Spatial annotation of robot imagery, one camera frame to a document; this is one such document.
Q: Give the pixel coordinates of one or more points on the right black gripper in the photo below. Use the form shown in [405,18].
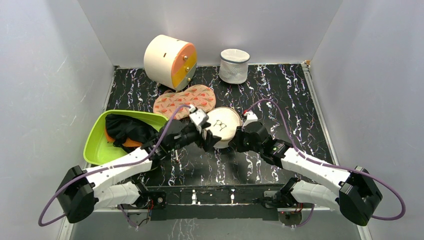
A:
[239,143]

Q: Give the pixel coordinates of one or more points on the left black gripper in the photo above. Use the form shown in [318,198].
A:
[209,141]

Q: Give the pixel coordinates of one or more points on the round white mesh laundry bag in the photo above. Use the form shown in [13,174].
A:
[223,123]

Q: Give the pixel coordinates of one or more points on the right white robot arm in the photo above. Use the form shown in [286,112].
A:
[351,192]

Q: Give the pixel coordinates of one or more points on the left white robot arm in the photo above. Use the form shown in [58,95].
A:
[83,191]

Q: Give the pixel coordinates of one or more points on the red white marker pen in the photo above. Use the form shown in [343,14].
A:
[177,156]

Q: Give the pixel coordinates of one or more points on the floral pink mesh pouch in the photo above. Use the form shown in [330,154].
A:
[201,96]

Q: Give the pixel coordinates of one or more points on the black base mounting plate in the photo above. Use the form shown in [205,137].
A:
[246,201]

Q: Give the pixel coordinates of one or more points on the white mesh cylinder basket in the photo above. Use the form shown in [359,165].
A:
[234,66]

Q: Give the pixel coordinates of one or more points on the orange cloth in basin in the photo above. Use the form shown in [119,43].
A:
[120,138]

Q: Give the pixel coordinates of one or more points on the round cream drawer box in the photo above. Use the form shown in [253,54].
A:
[170,61]

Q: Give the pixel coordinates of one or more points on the black clothing in basin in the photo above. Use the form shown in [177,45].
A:
[136,129]

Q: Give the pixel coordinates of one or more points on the green plastic basin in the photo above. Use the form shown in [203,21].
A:
[98,150]

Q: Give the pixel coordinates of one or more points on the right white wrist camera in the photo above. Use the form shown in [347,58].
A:
[249,117]

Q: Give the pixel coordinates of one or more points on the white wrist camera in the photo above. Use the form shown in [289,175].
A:
[249,117]
[199,118]

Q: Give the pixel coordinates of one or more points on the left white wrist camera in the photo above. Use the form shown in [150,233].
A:
[199,118]

